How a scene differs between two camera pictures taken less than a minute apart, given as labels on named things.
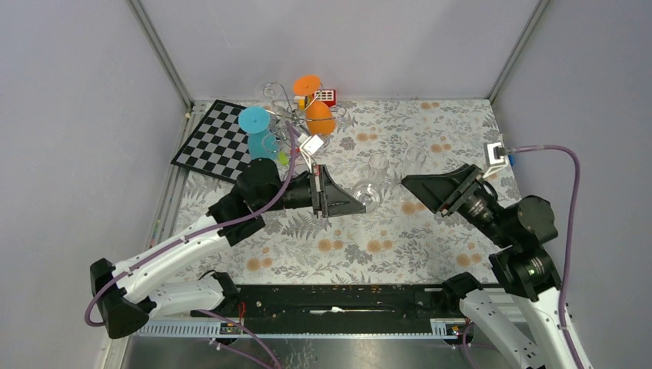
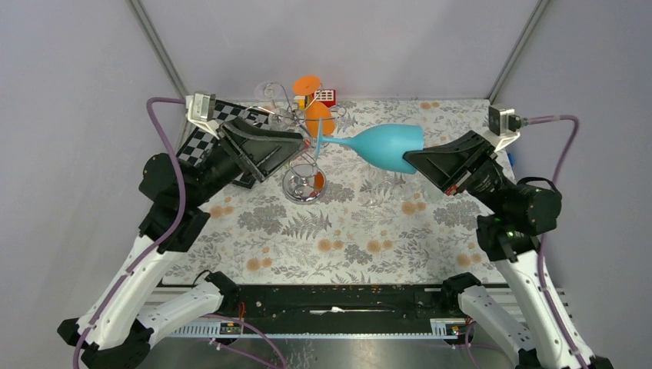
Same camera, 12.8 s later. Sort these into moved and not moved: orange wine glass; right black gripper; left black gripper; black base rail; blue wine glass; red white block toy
Moved: blue wine glass; right black gripper; left black gripper
Not moved: red white block toy; black base rail; orange wine glass
